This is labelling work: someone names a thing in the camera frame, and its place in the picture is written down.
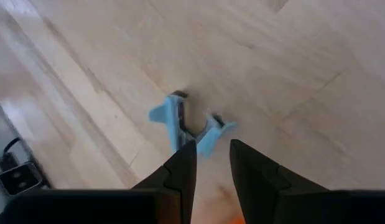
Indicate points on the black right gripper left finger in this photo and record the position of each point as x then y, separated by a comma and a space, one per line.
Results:
167, 199

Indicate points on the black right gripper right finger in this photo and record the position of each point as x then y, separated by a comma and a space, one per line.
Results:
267, 193

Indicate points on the light blue staple remover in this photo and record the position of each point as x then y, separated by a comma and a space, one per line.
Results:
172, 121

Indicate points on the black camera box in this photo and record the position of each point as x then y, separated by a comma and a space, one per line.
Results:
19, 179

